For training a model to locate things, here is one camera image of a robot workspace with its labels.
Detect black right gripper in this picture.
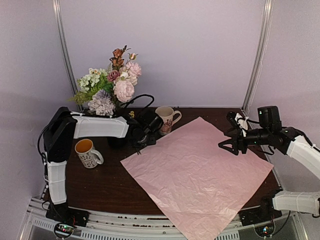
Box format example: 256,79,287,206
218,126,271,156

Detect yellow small flower bunch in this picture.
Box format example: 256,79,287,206
128,110,135,118

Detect large pale pink peony stem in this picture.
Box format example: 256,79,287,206
113,80,135,103

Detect blue white hydrangea bunch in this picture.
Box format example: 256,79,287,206
88,89,116,116

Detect pink tissue wrapping sheet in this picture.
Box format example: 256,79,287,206
121,117,273,240

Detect pink rose stem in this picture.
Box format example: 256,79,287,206
120,53,142,86

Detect mauve and white flower stem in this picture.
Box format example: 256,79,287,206
107,70,129,84

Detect white green hydrangea bunch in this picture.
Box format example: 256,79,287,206
68,68,115,105

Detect orange brown flower stem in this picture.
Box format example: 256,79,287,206
109,45,130,71

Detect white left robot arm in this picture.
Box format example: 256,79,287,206
38,107,164,222

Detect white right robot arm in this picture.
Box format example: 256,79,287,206
218,105,320,221

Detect black tall vase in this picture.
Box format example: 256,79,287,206
107,137,127,149

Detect cream printed mug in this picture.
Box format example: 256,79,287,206
155,106,182,136

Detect floral mug yellow inside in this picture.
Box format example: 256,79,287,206
74,139,104,169

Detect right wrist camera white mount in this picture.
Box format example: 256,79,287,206
226,111,249,137

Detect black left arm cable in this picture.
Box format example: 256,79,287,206
36,94,155,156

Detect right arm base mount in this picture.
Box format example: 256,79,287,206
238,189,288,240

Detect white vented front rail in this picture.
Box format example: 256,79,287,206
18,197,308,240

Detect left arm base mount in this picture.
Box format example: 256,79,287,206
41,200,90,240

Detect right aluminium frame post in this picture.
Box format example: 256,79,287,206
242,0,274,114

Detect aluminium frame post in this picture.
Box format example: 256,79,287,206
52,0,85,113
242,0,274,114

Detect left aluminium frame post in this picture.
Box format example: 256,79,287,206
52,0,85,113

